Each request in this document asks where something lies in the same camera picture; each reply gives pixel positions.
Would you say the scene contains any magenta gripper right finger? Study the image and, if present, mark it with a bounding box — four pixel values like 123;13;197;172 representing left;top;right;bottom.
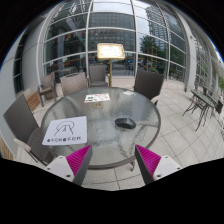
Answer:
134;144;183;186

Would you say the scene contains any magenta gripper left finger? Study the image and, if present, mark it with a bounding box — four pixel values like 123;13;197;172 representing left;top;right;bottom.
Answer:
45;144;94;187

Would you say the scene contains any white printed mouse pad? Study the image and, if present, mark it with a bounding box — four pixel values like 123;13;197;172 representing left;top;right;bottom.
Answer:
42;116;87;146

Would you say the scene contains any black computer mouse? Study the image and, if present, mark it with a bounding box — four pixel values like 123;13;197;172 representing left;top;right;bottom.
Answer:
115;118;136;129

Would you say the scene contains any round glass table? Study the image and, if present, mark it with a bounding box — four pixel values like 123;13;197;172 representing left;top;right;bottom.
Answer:
41;87;161;170

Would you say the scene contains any small gold table badge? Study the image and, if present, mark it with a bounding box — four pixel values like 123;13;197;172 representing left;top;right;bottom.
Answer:
93;103;103;108

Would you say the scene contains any colourful menu card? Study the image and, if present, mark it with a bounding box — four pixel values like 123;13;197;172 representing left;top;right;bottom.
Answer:
84;93;110;103

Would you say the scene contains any wicker chair near left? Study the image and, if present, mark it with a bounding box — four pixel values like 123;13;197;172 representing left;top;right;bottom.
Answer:
3;95;55;165

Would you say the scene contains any wicker chair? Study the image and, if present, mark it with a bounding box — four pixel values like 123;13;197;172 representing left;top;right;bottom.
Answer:
3;95;55;165
60;72;88;96
89;65;108;87
37;72;57;106
134;70;164;105

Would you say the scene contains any wicker chair far left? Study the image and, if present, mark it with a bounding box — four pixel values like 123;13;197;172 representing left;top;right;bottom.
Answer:
37;72;57;106

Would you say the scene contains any wicker chair right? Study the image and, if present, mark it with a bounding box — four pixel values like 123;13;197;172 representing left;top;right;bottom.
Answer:
134;70;164;105

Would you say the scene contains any wicker chair back left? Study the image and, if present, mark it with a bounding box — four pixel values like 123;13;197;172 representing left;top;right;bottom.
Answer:
60;72;88;96

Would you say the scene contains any dark metal side table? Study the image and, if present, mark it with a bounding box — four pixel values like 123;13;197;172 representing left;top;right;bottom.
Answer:
184;89;214;130

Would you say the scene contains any wicker chair back centre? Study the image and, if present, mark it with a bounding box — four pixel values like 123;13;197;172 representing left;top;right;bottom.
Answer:
89;65;108;87

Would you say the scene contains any dark chair far right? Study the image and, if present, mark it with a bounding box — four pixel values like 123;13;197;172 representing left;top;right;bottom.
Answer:
211;100;224;126

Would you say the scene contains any gold framed menu stand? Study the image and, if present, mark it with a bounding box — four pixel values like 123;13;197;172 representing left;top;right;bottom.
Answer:
96;42;126;88

